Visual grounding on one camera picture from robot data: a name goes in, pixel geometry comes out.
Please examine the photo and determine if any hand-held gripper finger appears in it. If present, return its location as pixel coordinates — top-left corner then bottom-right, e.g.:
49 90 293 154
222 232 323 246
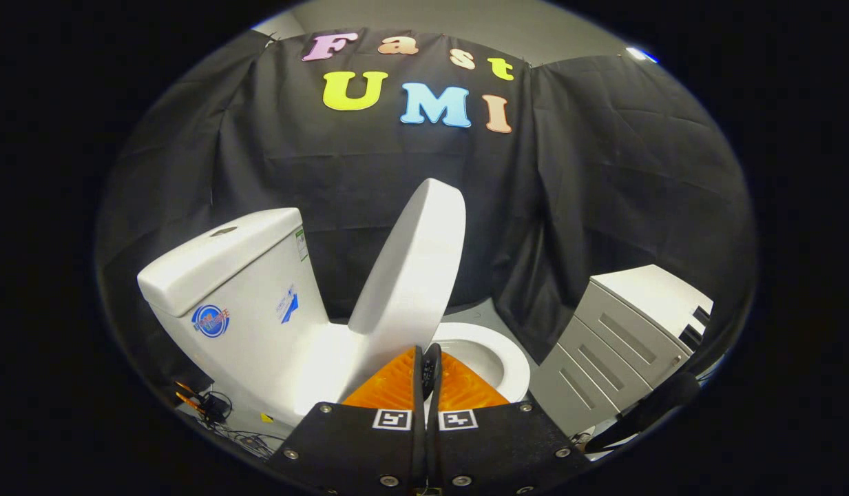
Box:
268 346 426 495
428 348 591 495

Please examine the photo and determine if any black lid handle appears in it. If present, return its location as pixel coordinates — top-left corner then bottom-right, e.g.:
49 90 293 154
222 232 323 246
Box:
423 344 442 397

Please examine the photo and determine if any white toilet lid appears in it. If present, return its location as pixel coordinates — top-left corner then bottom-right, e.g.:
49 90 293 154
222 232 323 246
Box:
347 178 466 393

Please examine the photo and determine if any white toilet seat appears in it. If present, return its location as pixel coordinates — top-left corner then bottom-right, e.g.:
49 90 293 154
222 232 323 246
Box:
431 322 532 404

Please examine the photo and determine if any white ceramic toilet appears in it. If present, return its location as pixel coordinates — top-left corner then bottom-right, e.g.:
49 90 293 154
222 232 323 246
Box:
136 207 532 428

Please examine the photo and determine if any grey drawer cabinet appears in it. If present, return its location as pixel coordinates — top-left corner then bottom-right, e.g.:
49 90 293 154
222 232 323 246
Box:
527 264 714 438

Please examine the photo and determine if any black backdrop cloth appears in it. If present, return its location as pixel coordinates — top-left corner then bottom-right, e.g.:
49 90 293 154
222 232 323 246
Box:
94 28 759 386

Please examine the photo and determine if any bundle of cables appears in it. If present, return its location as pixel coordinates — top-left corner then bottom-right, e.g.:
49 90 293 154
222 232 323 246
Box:
175 380 287 459

